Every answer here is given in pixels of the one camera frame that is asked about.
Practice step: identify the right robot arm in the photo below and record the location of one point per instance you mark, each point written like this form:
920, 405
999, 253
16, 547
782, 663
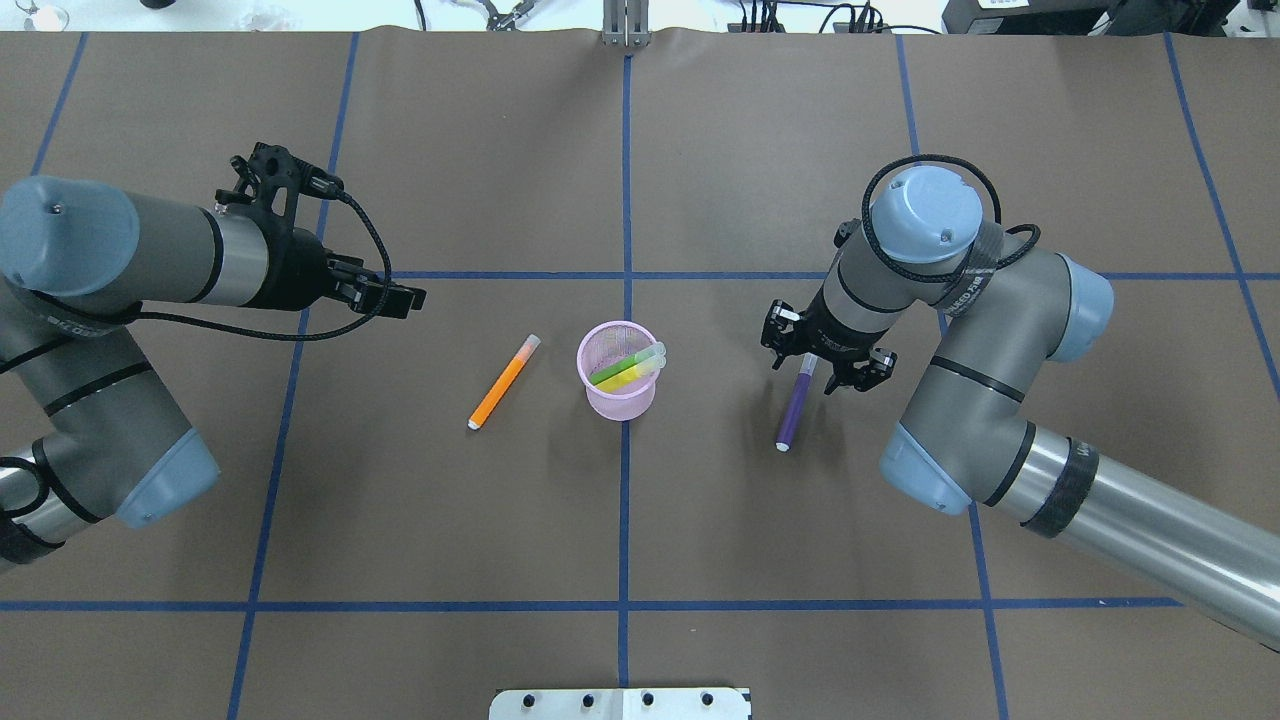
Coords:
928, 231

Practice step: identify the white mounting plate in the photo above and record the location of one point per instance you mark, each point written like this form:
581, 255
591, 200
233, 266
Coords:
623, 703

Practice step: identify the purple highlighter pen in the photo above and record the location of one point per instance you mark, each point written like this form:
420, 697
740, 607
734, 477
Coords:
796, 401

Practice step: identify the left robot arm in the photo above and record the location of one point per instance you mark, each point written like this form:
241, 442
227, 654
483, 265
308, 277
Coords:
80, 261

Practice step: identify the green highlighter pen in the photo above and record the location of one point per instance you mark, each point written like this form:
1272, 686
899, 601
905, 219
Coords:
656, 348

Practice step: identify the pink mesh pen holder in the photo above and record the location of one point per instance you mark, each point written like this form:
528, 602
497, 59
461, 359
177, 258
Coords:
604, 345

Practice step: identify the orange highlighter pen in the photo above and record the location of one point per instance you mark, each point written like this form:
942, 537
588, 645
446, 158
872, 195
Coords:
503, 382

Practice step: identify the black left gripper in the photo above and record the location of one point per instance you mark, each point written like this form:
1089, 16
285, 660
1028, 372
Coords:
298, 277

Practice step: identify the yellow highlighter pen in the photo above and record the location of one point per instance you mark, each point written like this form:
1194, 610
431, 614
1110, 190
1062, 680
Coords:
617, 378

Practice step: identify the aluminium frame post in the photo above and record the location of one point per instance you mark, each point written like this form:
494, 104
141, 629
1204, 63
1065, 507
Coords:
626, 23

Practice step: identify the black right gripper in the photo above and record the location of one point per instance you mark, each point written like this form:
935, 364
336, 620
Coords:
833, 342

